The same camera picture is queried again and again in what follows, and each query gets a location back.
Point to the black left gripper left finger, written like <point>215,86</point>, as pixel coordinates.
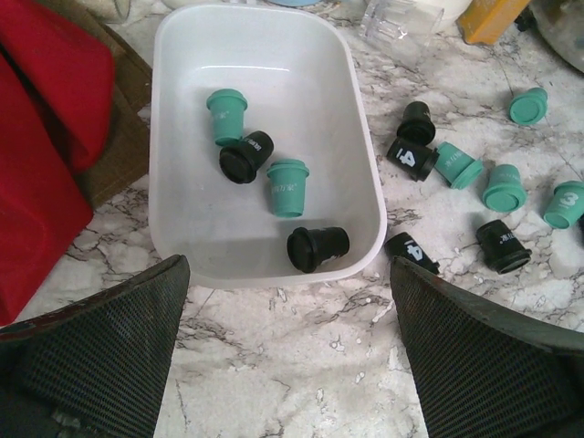
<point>97,367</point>

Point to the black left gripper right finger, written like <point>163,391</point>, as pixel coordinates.
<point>484,370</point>

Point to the black coffee capsule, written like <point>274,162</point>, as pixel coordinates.
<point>416,124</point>
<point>503,252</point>
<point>404,245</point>
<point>241,161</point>
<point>307,249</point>
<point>416,160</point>

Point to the green coffee capsule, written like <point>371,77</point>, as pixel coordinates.
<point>457,167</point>
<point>504,192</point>
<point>529,107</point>
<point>227,107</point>
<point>288,187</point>
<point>566,207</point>

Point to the brown cloth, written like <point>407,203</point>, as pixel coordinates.
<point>126,156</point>

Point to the red cloth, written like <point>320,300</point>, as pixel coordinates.
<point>56,95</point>

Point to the yellow spice bottle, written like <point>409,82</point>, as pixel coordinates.
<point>484,21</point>

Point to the steel pot with lid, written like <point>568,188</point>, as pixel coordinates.
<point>560,23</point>

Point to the white thermos jug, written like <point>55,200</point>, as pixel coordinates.
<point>452,9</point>

